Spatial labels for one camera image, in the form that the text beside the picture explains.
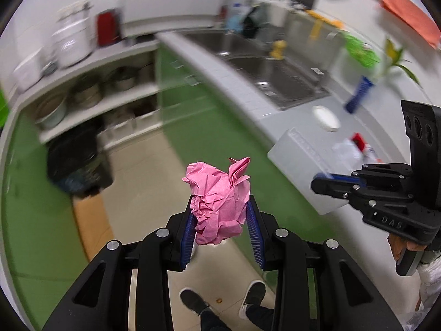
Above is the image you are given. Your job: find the clear plastic water bottle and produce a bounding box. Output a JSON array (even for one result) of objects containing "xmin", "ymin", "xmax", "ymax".
[{"xmin": 362, "ymin": 144, "xmax": 383, "ymax": 164}]

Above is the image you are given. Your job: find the red paper box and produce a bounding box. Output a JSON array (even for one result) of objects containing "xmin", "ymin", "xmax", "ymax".
[{"xmin": 351, "ymin": 132, "xmax": 366, "ymax": 153}]

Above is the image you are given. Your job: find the pink paper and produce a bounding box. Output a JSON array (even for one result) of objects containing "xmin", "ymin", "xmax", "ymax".
[{"xmin": 182, "ymin": 157, "xmax": 250, "ymax": 245}]

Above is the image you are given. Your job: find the clear plastic food container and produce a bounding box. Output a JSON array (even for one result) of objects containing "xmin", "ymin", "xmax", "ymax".
[{"xmin": 268, "ymin": 128, "xmax": 348, "ymax": 215}]

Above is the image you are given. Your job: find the white round plastic lid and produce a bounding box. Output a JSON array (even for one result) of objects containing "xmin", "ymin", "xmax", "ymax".
[{"xmin": 312, "ymin": 105, "xmax": 341, "ymax": 132}]

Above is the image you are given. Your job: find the stainless steel kitchen sink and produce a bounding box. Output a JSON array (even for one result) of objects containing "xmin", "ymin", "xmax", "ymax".
[{"xmin": 182, "ymin": 29, "xmax": 330, "ymax": 110}]

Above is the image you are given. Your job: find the red kitchen appliance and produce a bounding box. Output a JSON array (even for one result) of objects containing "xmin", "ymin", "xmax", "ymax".
[{"xmin": 96, "ymin": 9, "xmax": 120, "ymax": 47}]

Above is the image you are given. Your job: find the person's right hand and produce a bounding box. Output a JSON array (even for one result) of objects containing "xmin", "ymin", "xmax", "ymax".
[{"xmin": 388, "ymin": 234, "xmax": 427, "ymax": 261}]

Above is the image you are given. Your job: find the person's left black shoe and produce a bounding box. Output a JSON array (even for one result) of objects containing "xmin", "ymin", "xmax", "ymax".
[{"xmin": 179, "ymin": 289, "xmax": 210, "ymax": 316}]

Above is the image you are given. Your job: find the person's black shoe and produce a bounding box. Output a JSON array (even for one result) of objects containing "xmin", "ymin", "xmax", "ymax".
[
  {"xmin": 179, "ymin": 289, "xmax": 210, "ymax": 316},
  {"xmin": 238, "ymin": 280, "xmax": 266, "ymax": 320}
]

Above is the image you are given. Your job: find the person's right black shoe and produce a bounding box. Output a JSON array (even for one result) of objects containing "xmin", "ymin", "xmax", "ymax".
[{"xmin": 238, "ymin": 280, "xmax": 266, "ymax": 320}]

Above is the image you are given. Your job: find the orange floor mat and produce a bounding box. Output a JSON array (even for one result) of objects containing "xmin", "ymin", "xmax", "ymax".
[{"xmin": 72, "ymin": 194, "xmax": 114, "ymax": 261}]

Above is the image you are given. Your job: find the blue patterned glass vase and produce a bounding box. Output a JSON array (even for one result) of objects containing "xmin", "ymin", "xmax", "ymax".
[{"xmin": 345, "ymin": 76, "xmax": 374, "ymax": 114}]

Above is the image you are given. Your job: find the white storage drawer box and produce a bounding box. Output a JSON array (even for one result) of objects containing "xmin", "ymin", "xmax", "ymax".
[
  {"xmin": 97, "ymin": 119, "xmax": 135, "ymax": 150},
  {"xmin": 135, "ymin": 110, "xmax": 162, "ymax": 133}
]

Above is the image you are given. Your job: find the green bamboo plant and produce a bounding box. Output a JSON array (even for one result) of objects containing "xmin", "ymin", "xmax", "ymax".
[{"xmin": 380, "ymin": 38, "xmax": 422, "ymax": 87}]

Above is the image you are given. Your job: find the black and blue sorting bin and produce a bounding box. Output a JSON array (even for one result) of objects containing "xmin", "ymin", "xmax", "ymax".
[{"xmin": 47, "ymin": 117, "xmax": 114, "ymax": 199}]

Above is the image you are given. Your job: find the yellow loofah sponge on faucet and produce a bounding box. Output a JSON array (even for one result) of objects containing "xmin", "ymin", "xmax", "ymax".
[{"xmin": 269, "ymin": 40, "xmax": 287, "ymax": 61}]

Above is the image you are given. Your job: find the yellow hanging spatula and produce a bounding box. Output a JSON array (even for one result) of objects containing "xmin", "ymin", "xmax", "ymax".
[{"xmin": 309, "ymin": 19, "xmax": 323, "ymax": 40}]

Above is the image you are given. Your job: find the orange hanging cloth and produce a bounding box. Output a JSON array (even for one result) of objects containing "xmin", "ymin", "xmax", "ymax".
[{"xmin": 380, "ymin": 0, "xmax": 440, "ymax": 49}]

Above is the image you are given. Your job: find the metal pot on shelf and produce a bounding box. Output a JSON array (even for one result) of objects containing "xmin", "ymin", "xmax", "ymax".
[{"xmin": 34, "ymin": 94, "xmax": 67, "ymax": 130}]

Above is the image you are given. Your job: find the white rice cooker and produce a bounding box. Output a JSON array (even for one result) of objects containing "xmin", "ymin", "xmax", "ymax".
[{"xmin": 52, "ymin": 10, "xmax": 93, "ymax": 69}]

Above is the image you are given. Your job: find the green plastic wall basket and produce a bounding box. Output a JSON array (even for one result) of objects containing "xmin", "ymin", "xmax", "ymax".
[{"xmin": 344, "ymin": 33, "xmax": 380, "ymax": 68}]

